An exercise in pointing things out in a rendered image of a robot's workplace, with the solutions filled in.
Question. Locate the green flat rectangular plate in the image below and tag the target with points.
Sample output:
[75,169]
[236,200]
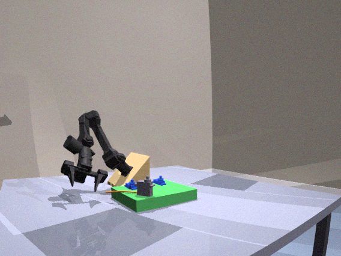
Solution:
[165,193]

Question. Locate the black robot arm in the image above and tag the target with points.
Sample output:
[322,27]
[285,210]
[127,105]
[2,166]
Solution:
[84,142]

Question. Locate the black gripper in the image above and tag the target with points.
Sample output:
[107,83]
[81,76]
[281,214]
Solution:
[84,167]

